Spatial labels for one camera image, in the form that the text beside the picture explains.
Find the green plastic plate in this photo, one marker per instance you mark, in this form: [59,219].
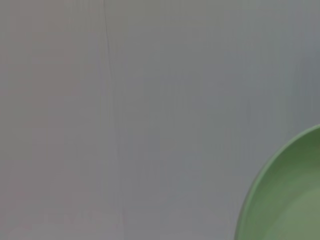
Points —
[292,190]

